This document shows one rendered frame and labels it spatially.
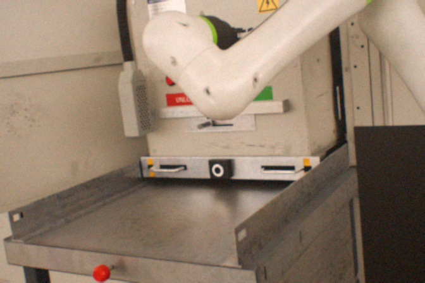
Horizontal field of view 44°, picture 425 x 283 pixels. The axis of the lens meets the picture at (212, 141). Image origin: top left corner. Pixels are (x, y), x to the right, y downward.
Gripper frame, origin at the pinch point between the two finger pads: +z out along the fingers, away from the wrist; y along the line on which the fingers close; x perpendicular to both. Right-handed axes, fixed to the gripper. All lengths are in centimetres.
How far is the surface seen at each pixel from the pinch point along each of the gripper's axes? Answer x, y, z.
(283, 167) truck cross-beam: -33.1, 3.4, 2.7
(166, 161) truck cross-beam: -31.7, -32.0, 2.6
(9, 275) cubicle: -87, -136, 22
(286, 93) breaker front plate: -14.7, 5.5, 3.8
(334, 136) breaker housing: -29.7, 10.4, 23.9
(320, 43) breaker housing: -4.0, 10.4, 17.8
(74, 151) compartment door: -27, -61, -4
